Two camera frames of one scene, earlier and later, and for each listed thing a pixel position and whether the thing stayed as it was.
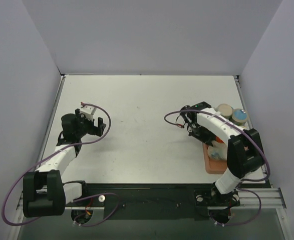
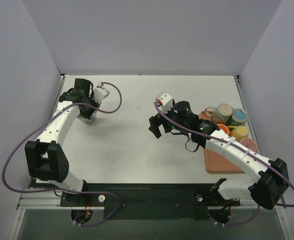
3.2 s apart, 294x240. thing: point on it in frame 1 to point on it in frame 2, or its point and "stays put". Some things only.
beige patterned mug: (226, 110) stays put
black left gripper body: (95, 127) to (87, 110)
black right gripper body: (195, 131) to (162, 122)
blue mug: (240, 116) stays put
